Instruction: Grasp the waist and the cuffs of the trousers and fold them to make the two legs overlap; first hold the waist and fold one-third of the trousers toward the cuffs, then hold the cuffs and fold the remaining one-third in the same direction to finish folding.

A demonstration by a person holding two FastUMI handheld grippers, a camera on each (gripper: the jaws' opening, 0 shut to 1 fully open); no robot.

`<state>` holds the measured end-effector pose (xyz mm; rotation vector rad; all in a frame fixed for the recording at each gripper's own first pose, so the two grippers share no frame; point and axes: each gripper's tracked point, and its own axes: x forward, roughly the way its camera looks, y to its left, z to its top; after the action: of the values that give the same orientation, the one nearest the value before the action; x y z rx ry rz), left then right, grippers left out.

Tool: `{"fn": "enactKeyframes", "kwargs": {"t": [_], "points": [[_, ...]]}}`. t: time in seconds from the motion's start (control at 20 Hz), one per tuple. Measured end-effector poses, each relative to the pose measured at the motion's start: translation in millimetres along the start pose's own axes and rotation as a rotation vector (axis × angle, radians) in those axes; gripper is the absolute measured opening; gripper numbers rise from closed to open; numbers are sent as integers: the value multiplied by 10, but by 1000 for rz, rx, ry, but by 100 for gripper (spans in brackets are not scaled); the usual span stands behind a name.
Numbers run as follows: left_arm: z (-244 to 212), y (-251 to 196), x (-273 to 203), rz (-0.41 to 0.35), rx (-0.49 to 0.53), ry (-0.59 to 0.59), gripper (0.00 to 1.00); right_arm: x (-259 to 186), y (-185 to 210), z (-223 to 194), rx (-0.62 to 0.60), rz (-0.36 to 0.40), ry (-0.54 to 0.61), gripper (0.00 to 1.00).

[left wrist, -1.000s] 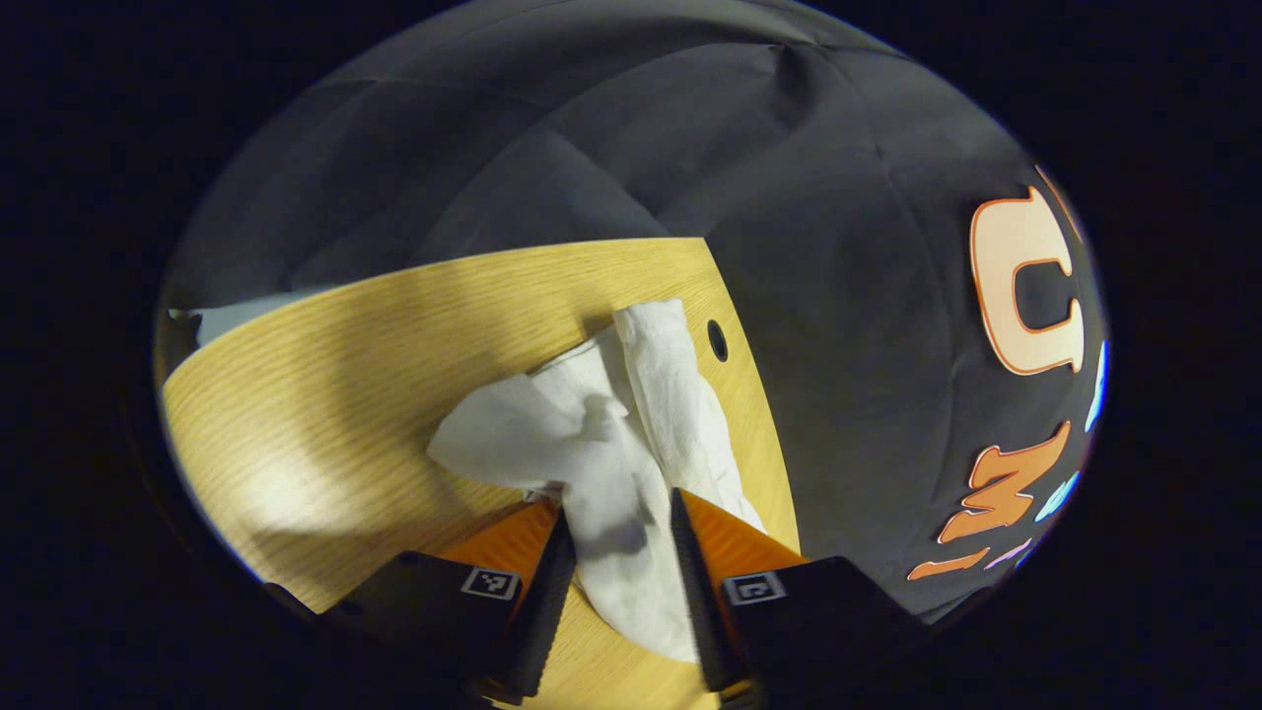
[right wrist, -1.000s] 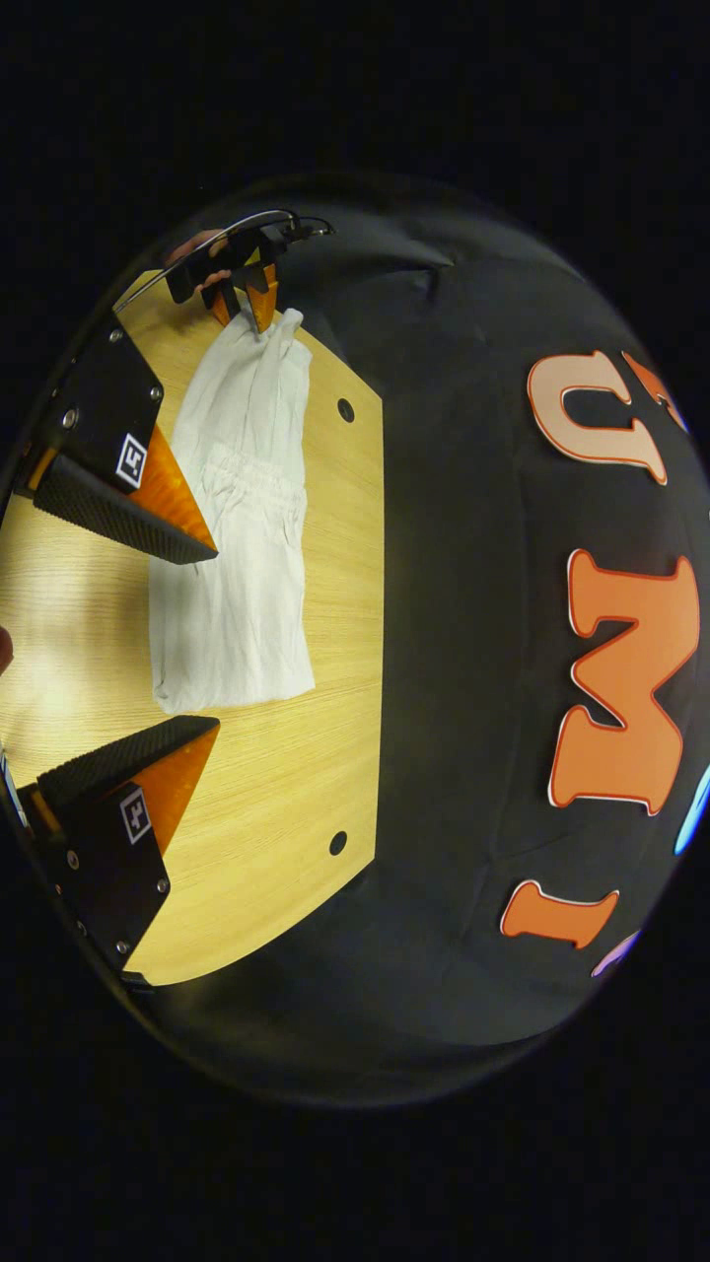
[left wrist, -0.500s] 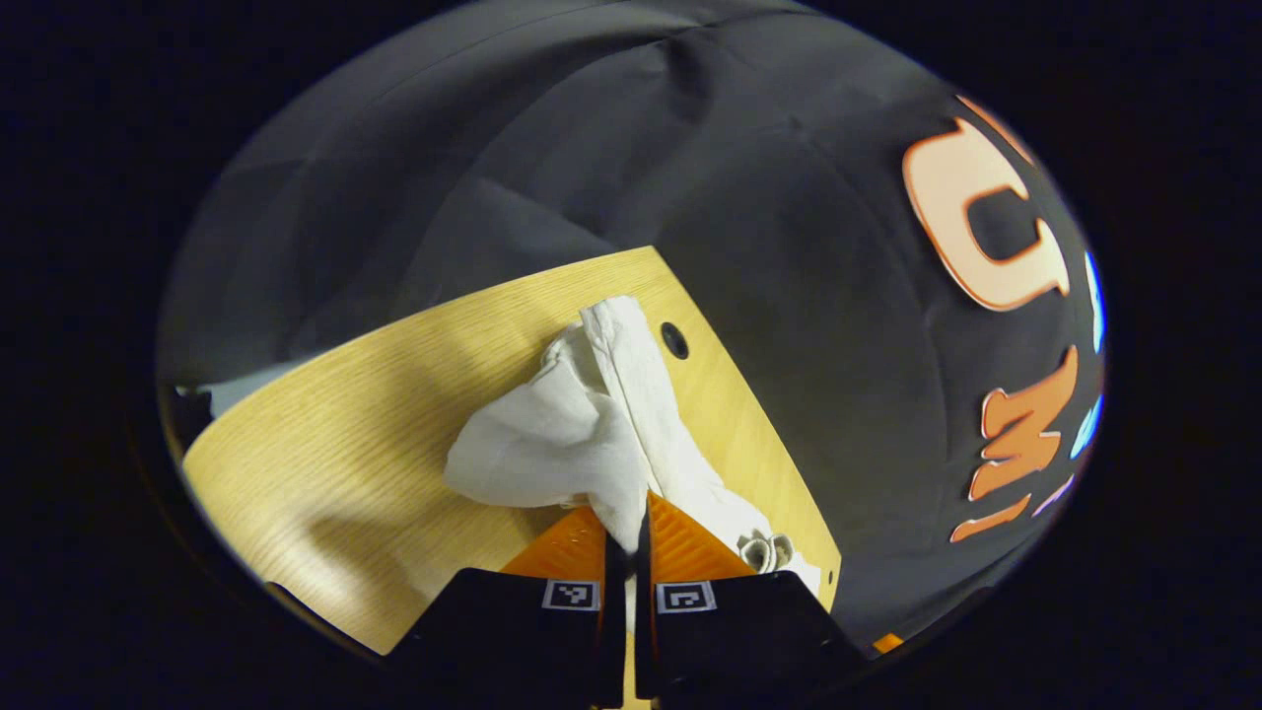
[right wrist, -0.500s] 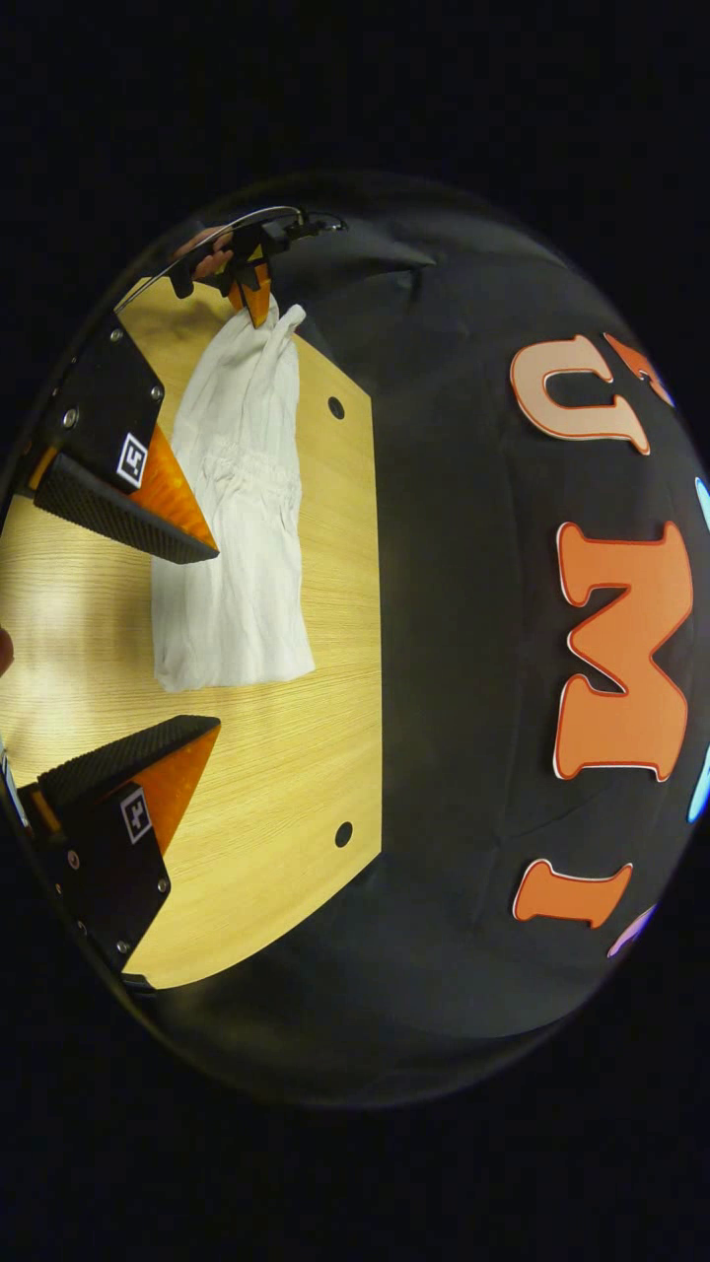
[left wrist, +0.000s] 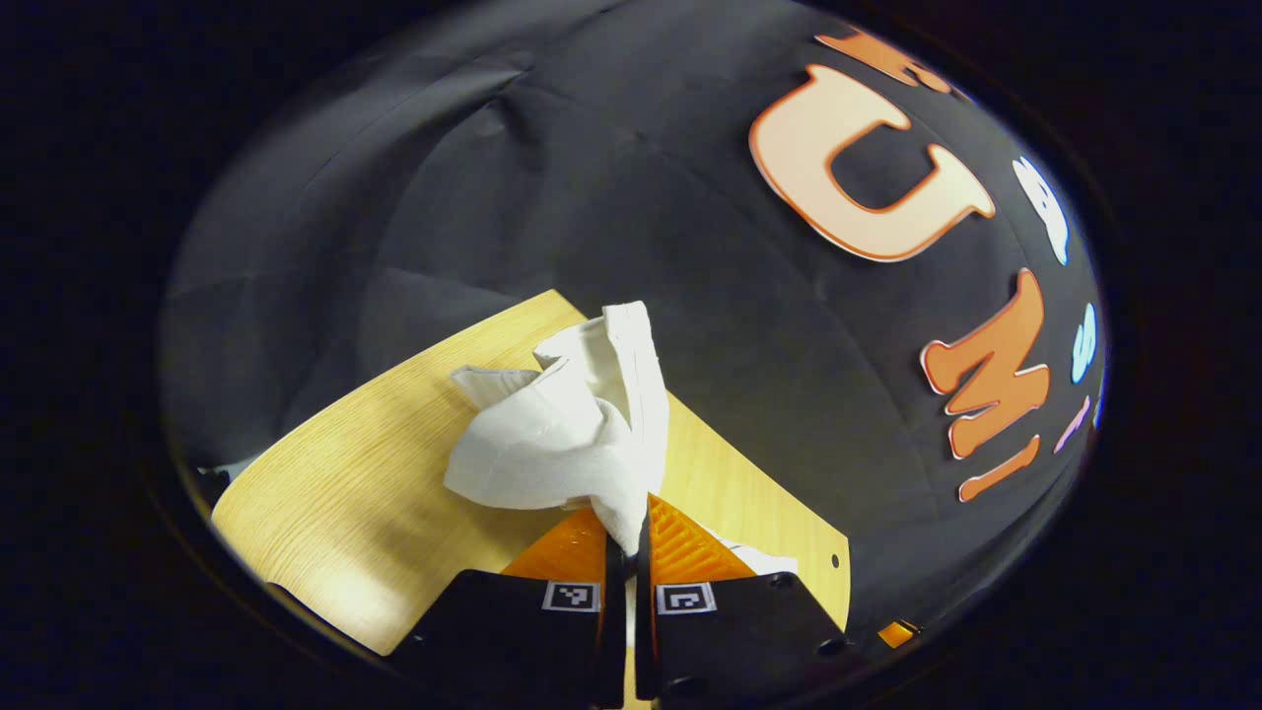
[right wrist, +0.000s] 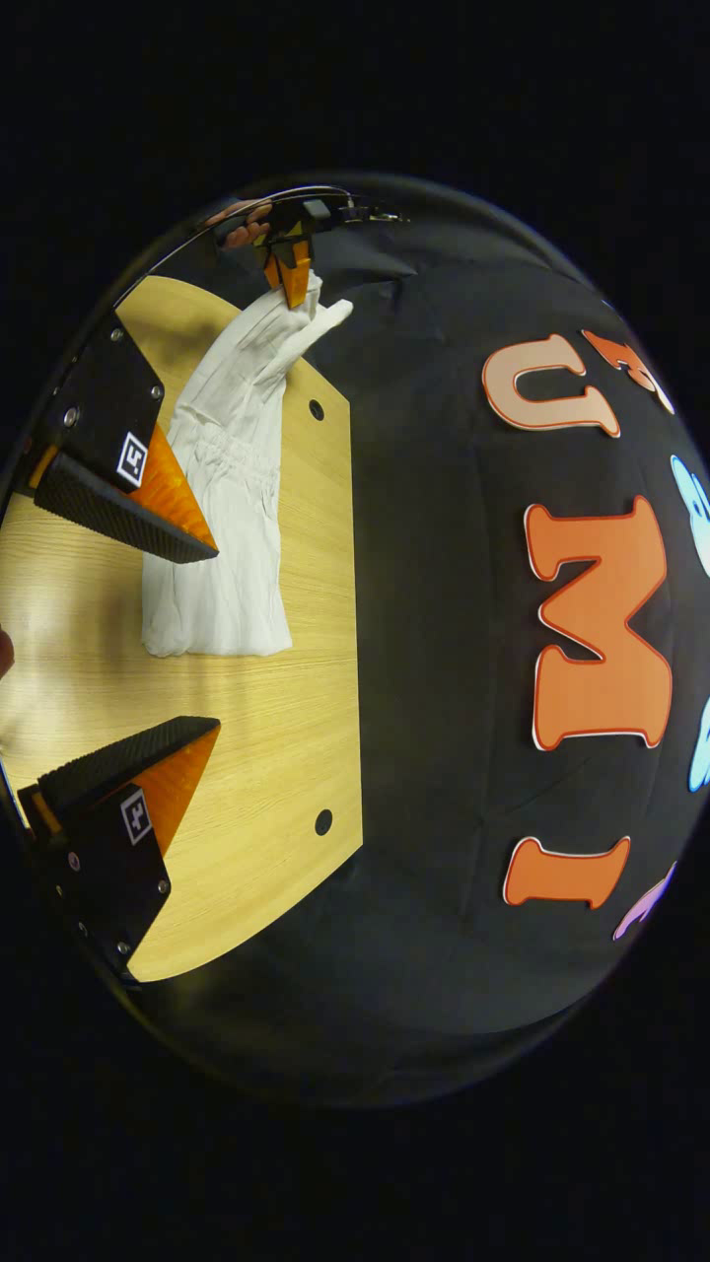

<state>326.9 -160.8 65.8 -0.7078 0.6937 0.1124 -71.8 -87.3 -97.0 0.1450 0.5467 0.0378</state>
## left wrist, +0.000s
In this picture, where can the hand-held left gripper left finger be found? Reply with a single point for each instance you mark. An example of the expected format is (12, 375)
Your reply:
(493, 631)

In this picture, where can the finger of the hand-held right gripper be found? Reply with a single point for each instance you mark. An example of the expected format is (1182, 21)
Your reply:
(895, 633)

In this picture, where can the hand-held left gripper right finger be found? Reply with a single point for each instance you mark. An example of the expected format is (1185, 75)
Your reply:
(730, 641)

